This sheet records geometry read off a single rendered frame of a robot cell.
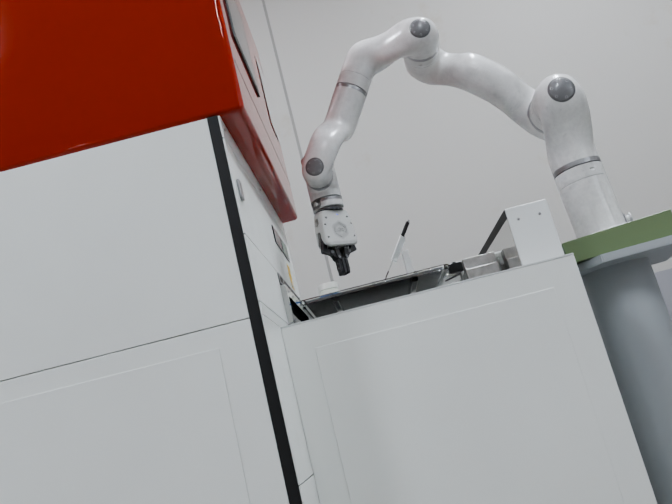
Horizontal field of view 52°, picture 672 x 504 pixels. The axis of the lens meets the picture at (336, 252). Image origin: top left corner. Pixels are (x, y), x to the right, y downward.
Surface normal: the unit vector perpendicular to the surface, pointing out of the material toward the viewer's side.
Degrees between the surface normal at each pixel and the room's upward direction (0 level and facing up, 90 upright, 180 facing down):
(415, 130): 90
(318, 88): 90
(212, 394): 90
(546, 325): 90
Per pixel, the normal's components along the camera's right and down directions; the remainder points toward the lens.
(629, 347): -0.71, 0.00
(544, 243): -0.07, -0.22
